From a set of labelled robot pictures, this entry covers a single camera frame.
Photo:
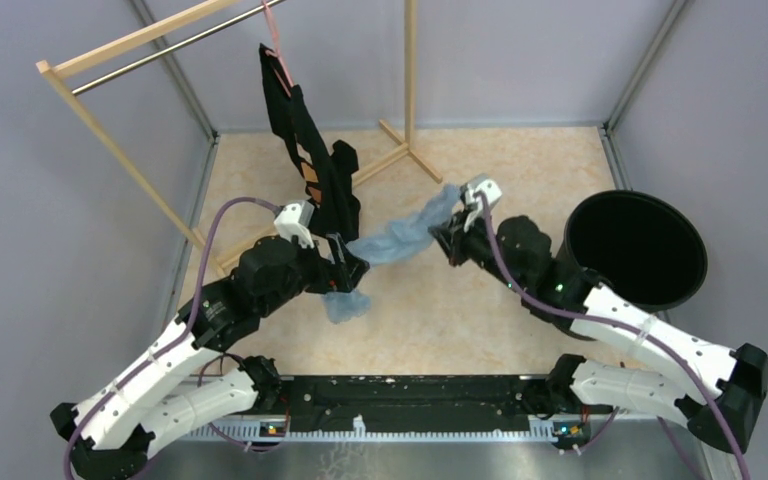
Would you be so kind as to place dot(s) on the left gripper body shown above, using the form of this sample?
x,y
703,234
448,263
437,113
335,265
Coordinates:
x,y
322,277

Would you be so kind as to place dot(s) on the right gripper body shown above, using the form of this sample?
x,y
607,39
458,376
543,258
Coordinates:
x,y
475,244

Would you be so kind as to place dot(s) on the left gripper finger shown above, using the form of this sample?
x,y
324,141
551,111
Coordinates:
x,y
340,256
356,270

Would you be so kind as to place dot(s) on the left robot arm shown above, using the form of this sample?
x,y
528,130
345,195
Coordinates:
x,y
116,432

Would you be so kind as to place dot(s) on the black trash bin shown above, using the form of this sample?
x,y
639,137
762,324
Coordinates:
x,y
641,247

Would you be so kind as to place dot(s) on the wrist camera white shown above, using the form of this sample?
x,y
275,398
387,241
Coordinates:
x,y
479,196
292,223

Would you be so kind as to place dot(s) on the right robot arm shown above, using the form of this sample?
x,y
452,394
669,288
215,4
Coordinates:
x,y
715,392

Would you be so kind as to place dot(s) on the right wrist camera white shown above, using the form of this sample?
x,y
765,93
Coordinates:
x,y
479,196

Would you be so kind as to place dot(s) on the black garment on hanger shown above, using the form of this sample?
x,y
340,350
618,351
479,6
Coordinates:
x,y
326,171

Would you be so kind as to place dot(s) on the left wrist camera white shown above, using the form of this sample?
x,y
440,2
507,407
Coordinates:
x,y
292,223

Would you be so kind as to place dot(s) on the pink clothes hanger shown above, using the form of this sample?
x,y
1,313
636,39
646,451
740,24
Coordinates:
x,y
278,46

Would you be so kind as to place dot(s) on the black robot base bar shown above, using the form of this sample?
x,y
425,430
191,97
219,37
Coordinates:
x,y
404,404

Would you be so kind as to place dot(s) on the blue plastic trash bag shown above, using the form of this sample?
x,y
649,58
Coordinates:
x,y
399,240

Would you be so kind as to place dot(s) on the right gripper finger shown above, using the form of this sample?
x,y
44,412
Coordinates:
x,y
449,239
464,218

